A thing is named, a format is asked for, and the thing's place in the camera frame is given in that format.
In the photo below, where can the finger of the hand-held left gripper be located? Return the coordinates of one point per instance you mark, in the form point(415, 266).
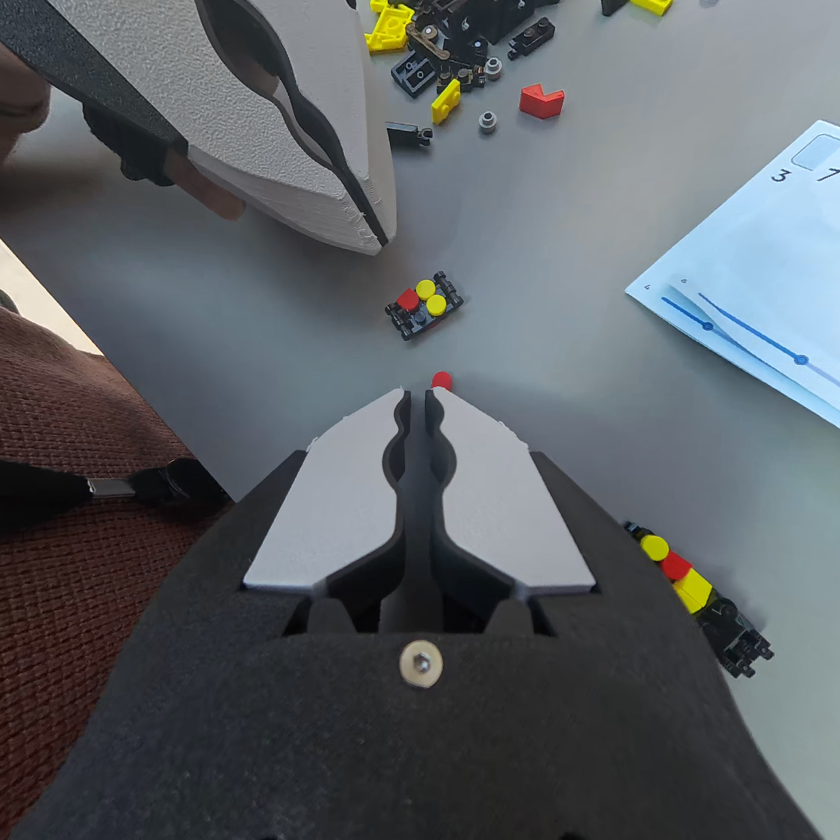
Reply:
point(328, 59)
point(197, 111)

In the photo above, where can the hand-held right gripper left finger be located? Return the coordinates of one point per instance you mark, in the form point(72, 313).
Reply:
point(328, 512)

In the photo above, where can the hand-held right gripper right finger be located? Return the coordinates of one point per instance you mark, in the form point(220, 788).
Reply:
point(505, 512)

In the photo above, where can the red round toy stud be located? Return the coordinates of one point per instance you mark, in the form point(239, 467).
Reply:
point(442, 379)

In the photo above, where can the small black toy brick assembly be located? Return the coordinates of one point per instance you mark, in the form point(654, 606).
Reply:
point(420, 315)

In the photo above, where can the person's left hand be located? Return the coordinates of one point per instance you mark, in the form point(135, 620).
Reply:
point(210, 190)

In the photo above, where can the black toy bar clip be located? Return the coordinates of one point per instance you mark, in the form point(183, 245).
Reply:
point(407, 134)

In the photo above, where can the small yellow slope brick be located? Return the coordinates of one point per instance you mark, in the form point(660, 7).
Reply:
point(446, 102)

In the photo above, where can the pile of toy bricks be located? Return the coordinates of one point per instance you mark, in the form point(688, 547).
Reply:
point(453, 39)

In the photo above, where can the grey round toy stud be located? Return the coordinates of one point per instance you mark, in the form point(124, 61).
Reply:
point(493, 67)
point(487, 122)

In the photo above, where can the black toy clip plate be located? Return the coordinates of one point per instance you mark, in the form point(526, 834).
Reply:
point(530, 38)

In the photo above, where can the long black-yellow toy brick assembly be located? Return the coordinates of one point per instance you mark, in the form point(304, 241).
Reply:
point(695, 594)

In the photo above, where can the red notched toy brick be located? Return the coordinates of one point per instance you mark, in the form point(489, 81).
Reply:
point(539, 102)

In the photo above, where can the brown knit clothing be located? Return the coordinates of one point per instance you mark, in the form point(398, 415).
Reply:
point(65, 623)

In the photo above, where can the yellow toy plate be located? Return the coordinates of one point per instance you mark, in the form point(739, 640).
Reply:
point(651, 6)

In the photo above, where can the light blue instruction booklet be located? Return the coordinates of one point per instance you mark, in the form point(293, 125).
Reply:
point(754, 262)

